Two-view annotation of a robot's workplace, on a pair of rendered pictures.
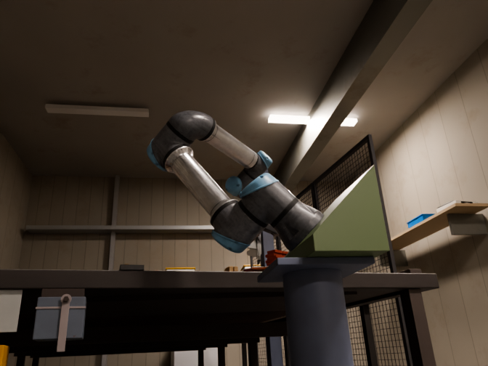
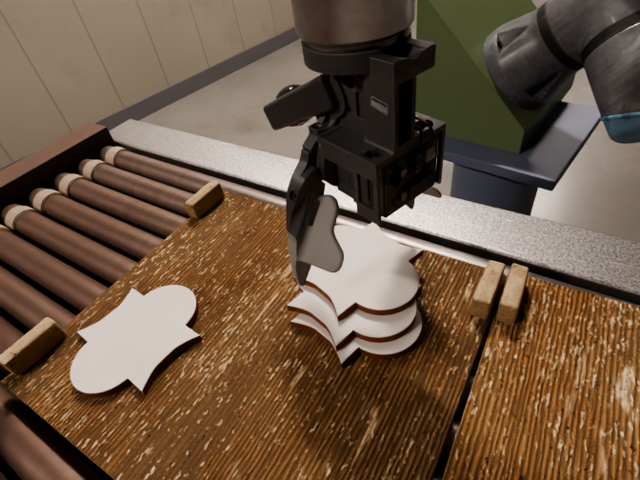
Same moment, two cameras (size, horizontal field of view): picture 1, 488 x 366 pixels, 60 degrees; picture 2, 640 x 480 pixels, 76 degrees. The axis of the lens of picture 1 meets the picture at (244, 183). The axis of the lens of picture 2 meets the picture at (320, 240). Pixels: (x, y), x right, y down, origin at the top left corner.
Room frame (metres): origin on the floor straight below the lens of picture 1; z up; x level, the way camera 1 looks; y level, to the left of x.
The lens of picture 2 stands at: (1.93, 0.19, 1.29)
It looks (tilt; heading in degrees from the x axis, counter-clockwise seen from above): 43 degrees down; 238
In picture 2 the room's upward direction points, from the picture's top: 10 degrees counter-clockwise
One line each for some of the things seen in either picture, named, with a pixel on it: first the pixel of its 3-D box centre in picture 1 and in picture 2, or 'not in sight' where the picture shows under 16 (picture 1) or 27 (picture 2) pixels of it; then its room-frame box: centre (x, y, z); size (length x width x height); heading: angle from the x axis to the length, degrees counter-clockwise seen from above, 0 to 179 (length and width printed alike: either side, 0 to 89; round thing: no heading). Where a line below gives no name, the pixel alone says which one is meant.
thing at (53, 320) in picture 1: (60, 320); not in sight; (1.34, 0.58, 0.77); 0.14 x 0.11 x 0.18; 109
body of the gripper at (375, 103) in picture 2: not in sight; (368, 122); (1.74, -0.02, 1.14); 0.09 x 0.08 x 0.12; 90
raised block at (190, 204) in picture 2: not in sight; (205, 199); (1.80, -0.31, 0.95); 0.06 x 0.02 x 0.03; 20
